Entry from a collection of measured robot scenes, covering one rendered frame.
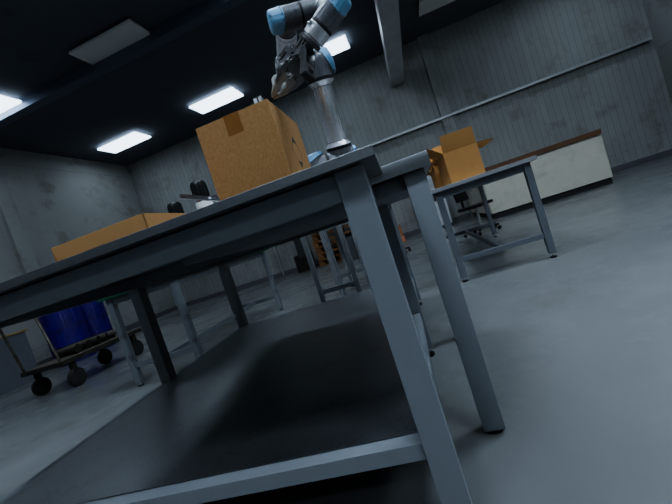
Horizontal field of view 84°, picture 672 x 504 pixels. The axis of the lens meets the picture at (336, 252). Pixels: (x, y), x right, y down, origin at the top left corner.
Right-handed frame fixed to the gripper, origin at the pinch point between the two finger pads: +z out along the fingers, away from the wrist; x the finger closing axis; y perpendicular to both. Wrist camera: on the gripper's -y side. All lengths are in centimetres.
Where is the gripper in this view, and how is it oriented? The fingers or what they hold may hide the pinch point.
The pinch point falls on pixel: (275, 95)
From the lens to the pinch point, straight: 131.9
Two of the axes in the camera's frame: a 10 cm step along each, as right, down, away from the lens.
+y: -4.3, -6.6, 6.1
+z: -6.5, 7.0, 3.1
